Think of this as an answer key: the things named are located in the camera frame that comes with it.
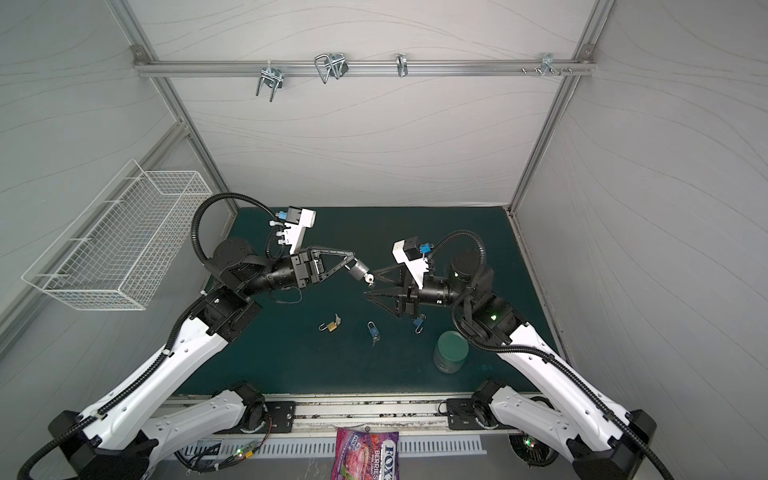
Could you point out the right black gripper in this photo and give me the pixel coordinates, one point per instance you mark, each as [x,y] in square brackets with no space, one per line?
[409,295]

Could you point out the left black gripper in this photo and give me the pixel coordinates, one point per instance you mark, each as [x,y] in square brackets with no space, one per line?
[307,266]

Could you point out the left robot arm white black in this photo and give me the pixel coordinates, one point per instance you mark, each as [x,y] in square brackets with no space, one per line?
[121,436]

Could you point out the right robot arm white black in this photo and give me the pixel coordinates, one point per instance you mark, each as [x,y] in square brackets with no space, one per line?
[600,438]

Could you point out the brass padlock with key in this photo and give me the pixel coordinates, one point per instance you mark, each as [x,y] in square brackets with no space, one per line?
[331,326]

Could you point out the small blue padlock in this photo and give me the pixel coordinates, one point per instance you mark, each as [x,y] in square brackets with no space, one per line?
[418,323]

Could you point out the blue padlock with keys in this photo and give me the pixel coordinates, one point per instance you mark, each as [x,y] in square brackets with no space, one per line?
[374,332]

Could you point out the purple candy bag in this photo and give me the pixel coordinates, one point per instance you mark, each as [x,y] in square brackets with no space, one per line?
[366,455]

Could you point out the metal u-bolt clamp left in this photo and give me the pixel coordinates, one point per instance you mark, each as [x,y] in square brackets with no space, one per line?
[271,79]

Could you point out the metal u-bolt clamp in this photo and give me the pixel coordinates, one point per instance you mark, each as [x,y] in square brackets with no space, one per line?
[271,79]
[331,65]

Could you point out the metal u-bolt clamp middle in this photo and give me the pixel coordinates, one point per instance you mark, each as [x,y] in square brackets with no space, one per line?
[331,65]

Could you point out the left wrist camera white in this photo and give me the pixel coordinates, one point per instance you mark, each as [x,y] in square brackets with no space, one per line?
[292,225]

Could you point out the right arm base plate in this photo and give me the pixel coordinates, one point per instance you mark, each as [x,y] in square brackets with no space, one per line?
[462,415]

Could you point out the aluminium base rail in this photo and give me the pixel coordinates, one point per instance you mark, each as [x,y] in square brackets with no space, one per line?
[408,413]

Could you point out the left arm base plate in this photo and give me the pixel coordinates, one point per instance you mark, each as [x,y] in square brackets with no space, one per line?
[268,416]

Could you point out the small metal bracket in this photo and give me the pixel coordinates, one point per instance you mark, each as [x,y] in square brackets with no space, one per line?
[401,65]

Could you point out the white wire basket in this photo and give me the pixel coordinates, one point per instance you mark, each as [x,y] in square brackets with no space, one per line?
[115,253]

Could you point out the metal hook bracket right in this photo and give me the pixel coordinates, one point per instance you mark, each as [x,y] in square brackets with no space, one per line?
[547,67]

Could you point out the aluminium cross rail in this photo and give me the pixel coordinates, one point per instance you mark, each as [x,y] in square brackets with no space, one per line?
[357,68]

